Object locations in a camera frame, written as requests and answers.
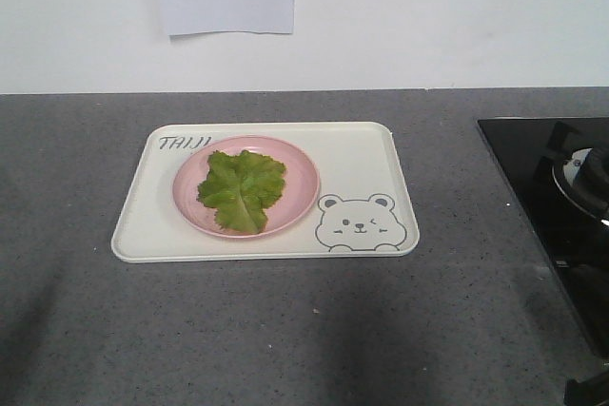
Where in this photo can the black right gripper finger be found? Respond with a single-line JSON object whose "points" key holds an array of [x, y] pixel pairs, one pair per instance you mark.
{"points": [[591, 392]]}

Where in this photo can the pink round plate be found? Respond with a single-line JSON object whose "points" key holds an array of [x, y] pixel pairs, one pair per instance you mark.
{"points": [[302, 185]]}

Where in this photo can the green lettuce leaf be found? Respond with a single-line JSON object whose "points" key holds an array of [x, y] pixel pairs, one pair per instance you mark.
{"points": [[240, 188]]}

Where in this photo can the cream bear serving tray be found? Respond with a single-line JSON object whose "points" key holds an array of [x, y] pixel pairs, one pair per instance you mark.
{"points": [[345, 195]]}

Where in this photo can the black glass gas hob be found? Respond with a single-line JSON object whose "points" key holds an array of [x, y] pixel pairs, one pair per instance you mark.
{"points": [[558, 170]]}

